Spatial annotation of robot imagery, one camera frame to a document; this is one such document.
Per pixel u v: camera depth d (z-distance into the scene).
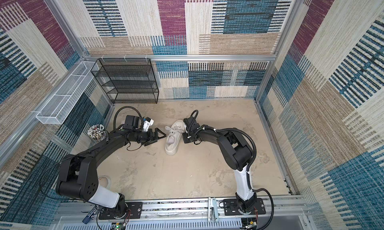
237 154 0.53
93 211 0.72
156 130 0.79
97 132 0.81
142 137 0.76
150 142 0.78
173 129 0.94
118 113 0.79
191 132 0.76
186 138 0.87
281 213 0.73
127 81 1.11
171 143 0.91
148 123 0.83
